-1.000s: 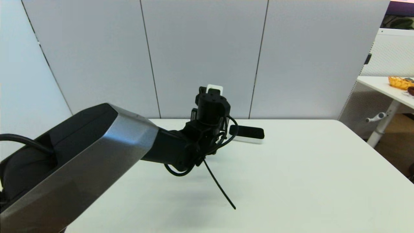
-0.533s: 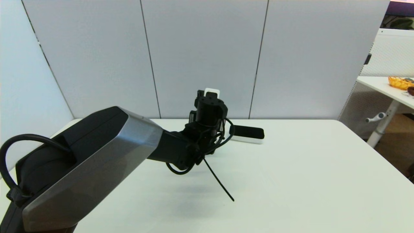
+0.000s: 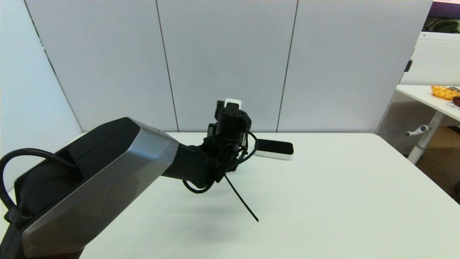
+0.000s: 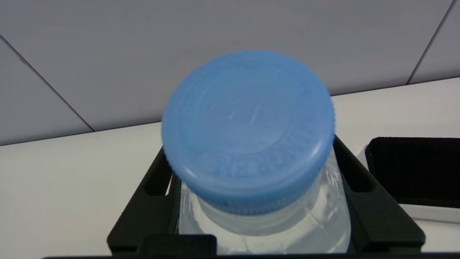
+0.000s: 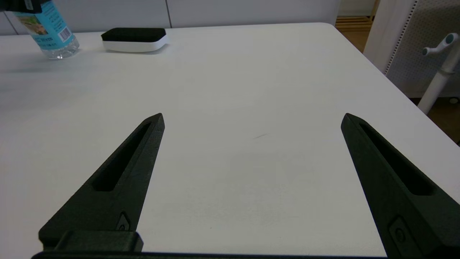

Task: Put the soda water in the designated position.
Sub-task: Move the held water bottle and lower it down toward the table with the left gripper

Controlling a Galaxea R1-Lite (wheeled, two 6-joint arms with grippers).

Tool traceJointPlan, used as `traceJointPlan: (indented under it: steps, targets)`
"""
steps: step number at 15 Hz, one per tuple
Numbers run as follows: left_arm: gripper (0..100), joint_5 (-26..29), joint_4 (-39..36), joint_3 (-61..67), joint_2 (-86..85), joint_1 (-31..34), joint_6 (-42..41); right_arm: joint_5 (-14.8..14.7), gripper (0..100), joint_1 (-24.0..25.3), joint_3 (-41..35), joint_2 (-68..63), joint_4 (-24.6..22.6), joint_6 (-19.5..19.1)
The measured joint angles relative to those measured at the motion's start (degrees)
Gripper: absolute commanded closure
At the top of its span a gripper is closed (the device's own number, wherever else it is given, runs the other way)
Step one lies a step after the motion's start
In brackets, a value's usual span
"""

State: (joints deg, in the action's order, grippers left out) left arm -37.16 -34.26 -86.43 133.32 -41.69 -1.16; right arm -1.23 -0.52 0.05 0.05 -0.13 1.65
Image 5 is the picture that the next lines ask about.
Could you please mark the clear soda water bottle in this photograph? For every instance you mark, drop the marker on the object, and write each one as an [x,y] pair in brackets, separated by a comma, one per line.
[52,34]

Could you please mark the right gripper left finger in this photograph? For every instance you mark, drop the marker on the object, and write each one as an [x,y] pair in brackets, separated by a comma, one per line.
[118,172]

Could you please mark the white side desk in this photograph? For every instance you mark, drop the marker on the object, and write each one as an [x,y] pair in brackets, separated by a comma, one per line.
[440,77]

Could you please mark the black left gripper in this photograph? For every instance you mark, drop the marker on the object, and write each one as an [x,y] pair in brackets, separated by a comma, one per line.
[14,5]

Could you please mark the black and white eraser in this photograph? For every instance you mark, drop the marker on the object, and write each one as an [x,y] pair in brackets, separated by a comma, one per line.
[133,37]

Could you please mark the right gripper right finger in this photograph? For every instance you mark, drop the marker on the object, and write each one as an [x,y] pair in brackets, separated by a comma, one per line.
[395,180]

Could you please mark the white perforated partition panel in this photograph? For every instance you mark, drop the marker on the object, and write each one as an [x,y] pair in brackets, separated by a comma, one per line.
[413,39]

